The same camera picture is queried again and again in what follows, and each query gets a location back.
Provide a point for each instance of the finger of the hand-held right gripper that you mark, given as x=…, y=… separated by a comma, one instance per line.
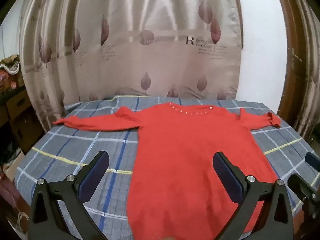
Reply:
x=302, y=187
x=312, y=160

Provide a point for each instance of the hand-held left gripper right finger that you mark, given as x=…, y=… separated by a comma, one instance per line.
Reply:
x=226, y=177

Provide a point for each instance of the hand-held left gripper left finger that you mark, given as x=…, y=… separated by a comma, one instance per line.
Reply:
x=96, y=173

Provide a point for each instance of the red knit sweater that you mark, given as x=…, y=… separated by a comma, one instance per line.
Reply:
x=180, y=155

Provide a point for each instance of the grey plaid blanket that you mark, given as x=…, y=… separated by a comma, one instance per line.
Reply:
x=75, y=142

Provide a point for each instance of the brown cardboard box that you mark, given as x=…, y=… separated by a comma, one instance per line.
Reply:
x=26, y=128
x=18, y=105

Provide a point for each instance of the pink plastic bag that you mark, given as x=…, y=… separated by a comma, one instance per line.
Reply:
x=11, y=205

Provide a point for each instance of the red floral fabric bundle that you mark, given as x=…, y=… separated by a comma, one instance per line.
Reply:
x=11, y=83

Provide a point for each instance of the beige leaf print curtain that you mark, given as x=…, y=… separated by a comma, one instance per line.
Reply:
x=137, y=55

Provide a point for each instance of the patterned cloth with white trim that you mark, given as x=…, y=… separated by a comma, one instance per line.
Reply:
x=10, y=63

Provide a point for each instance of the brown wooden door frame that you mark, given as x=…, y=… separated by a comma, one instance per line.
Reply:
x=287, y=30

